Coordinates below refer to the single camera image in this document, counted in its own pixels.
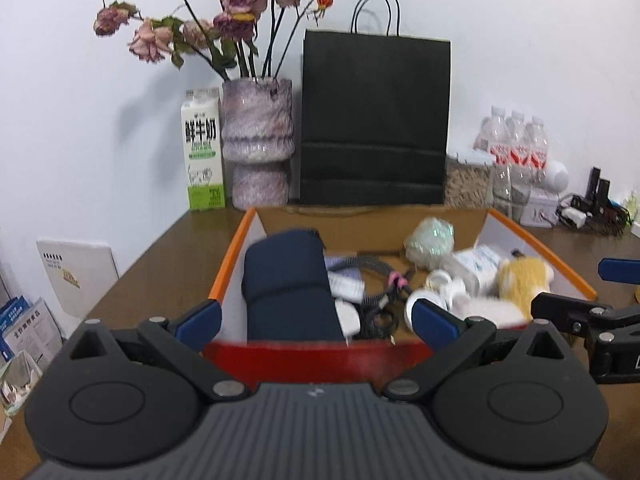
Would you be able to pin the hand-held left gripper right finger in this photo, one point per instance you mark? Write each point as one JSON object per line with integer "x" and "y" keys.
{"x": 435, "y": 325}

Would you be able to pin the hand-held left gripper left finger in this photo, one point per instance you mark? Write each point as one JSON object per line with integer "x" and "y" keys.
{"x": 201, "y": 322}

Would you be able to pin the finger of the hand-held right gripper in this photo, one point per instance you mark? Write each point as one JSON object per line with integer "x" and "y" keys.
{"x": 565, "y": 307}
{"x": 622, "y": 271}

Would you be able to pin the white round cap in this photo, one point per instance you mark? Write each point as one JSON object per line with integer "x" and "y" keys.
{"x": 412, "y": 306}

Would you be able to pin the white round plastic object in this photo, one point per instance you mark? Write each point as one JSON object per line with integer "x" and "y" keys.
{"x": 442, "y": 282}

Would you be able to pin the white and yellow plush alpaca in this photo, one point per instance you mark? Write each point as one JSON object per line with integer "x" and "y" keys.
{"x": 520, "y": 280}

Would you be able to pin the clear crinkled plastic bag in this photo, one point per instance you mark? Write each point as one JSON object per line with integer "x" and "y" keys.
{"x": 430, "y": 242}

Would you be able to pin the navy zip case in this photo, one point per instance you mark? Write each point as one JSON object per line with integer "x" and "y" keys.
{"x": 290, "y": 290}

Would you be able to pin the red cardboard box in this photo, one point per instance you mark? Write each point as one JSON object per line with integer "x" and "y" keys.
{"x": 310, "y": 360}

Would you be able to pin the wooden desk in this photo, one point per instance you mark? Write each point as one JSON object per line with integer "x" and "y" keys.
{"x": 165, "y": 270}

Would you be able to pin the white power strip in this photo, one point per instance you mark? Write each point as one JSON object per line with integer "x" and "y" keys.
{"x": 574, "y": 216}

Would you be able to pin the black upright device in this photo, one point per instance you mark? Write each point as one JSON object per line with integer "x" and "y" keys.
{"x": 597, "y": 187}

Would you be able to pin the white tin box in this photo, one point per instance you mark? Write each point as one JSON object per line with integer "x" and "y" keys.
{"x": 540, "y": 207}

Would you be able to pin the white round speaker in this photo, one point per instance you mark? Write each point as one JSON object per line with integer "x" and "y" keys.
{"x": 556, "y": 176}

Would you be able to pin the clear container of nuts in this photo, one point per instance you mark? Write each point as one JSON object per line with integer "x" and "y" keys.
{"x": 467, "y": 185}

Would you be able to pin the white and green milk carton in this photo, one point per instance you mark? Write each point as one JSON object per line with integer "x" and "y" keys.
{"x": 202, "y": 150}

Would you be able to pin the blue and white brochures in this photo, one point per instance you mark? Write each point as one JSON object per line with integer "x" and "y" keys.
{"x": 27, "y": 330}

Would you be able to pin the pink marbled vase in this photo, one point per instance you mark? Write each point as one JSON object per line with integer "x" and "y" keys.
{"x": 257, "y": 140}

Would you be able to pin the cardboard box with papers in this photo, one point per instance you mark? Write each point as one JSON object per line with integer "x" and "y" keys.
{"x": 17, "y": 385}

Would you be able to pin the black paper bag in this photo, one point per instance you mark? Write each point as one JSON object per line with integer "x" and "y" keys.
{"x": 375, "y": 120}

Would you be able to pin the white wall panel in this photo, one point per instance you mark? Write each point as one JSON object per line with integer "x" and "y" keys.
{"x": 75, "y": 275}

